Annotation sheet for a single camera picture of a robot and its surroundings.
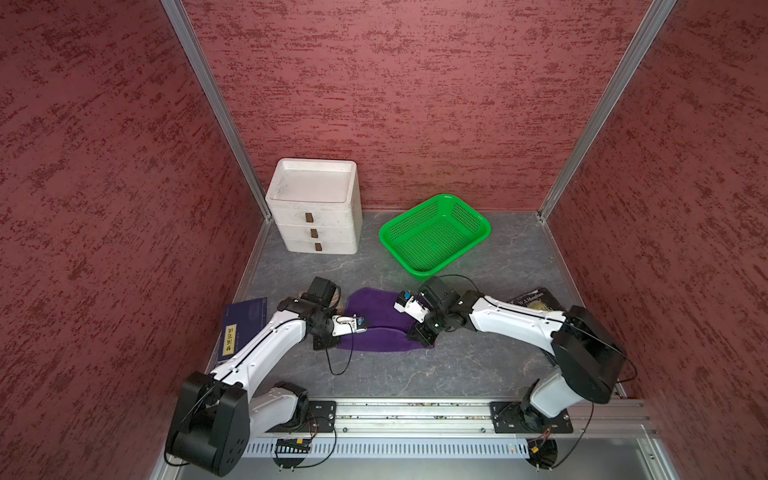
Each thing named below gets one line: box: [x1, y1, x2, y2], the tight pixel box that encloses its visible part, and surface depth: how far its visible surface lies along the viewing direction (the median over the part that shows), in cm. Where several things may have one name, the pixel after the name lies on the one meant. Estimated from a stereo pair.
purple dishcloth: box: [338, 287, 433, 352], surface depth 87 cm
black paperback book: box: [509, 287, 566, 312], surface depth 97 cm
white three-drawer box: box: [265, 158, 363, 254], surface depth 99 cm
